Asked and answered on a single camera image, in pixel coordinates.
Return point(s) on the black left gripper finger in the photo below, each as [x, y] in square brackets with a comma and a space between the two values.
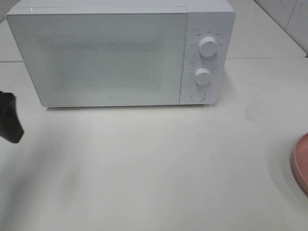
[10, 126]

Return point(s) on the round white door button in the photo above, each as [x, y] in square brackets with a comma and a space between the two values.
[198, 95]

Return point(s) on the white microwave knob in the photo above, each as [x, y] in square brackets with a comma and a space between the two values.
[207, 46]
[202, 76]

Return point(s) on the pink round plate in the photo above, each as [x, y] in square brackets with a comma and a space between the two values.
[299, 163]

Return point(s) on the white microwave door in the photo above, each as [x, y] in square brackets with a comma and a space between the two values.
[102, 56]

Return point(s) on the white microwave oven body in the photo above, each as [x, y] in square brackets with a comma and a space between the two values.
[205, 17]

